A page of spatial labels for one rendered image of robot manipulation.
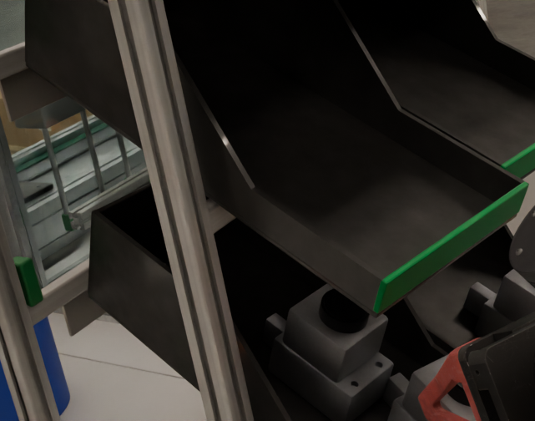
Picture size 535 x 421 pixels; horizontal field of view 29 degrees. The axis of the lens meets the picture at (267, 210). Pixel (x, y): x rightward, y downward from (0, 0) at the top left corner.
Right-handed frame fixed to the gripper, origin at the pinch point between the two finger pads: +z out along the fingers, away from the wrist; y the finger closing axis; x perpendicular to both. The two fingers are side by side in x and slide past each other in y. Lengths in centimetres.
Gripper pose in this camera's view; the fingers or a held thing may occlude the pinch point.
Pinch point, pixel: (461, 390)
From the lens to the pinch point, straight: 62.2
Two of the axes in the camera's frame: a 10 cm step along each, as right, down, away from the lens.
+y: -8.1, 2.8, -5.2
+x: 3.5, 9.3, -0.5
